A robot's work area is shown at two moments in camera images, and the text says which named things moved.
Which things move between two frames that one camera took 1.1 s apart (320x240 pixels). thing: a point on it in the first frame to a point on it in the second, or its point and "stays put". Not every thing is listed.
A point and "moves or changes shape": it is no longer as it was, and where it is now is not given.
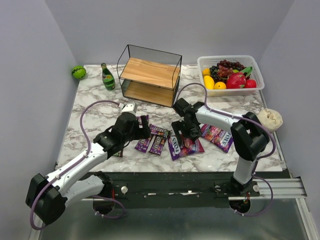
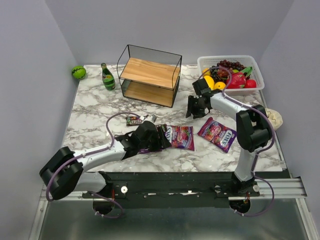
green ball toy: x=79 y=72 stays put
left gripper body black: x=141 y=126 to x=159 y=138
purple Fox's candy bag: x=188 y=147 moves or changes shape
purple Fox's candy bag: x=220 y=138 stays put
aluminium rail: x=283 y=188 stays put
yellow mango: x=209 y=82 stays put
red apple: x=250 y=83 stays put
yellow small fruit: x=206 y=71 stays put
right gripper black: x=185 y=127 to x=194 y=105
